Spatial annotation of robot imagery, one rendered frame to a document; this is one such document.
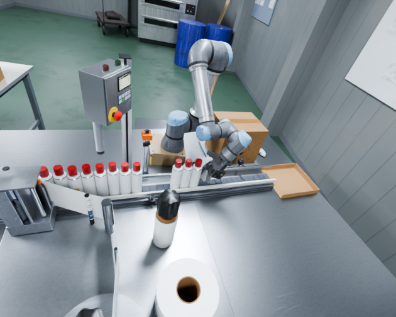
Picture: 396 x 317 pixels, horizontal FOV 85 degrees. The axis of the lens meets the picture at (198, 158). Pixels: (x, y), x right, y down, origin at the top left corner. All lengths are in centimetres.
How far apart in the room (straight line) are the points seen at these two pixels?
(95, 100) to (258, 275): 97
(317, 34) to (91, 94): 294
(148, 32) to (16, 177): 660
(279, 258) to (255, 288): 20
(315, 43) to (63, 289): 334
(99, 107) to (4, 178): 39
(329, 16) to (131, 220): 308
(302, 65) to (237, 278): 289
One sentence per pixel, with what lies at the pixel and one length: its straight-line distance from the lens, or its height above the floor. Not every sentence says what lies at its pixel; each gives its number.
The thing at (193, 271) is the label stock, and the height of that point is 102.
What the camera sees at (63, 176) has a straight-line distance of 107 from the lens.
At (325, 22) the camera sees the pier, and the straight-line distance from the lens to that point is 339.
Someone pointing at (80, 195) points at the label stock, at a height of 104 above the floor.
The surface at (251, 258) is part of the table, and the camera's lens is 115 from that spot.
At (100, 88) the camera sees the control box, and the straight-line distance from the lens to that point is 83.
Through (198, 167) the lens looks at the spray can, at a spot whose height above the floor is 105.
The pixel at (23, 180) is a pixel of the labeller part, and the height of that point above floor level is 114.
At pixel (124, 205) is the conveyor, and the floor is 86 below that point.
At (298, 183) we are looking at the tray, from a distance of 165.
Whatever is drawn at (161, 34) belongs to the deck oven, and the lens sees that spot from 727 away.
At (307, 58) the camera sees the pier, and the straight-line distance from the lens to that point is 343.
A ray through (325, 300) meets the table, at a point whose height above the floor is 83.
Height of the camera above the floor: 178
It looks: 39 degrees down
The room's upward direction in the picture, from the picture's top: 14 degrees clockwise
